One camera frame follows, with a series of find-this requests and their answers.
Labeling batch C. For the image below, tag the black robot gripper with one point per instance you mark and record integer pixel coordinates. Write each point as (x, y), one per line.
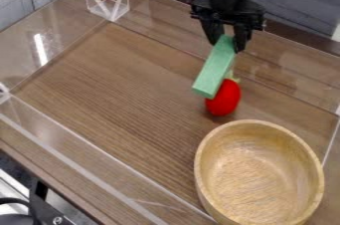
(244, 15)

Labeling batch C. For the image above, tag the green foam block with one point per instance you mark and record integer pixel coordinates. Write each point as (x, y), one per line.
(215, 68)

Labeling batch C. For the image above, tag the light wooden bowl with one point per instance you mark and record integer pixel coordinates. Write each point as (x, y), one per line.
(258, 175)

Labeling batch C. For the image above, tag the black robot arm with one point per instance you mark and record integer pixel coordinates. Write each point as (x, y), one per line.
(242, 14)

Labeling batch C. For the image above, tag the red plush strawberry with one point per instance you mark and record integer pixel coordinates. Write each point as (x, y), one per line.
(227, 98)

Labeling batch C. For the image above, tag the black table leg clamp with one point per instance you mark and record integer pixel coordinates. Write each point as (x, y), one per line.
(44, 213)

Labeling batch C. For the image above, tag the clear acrylic corner bracket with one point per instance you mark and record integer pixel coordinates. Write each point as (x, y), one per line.
(110, 9)

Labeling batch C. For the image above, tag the clear acrylic tray wall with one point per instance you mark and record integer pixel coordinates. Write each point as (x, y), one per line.
(100, 118)

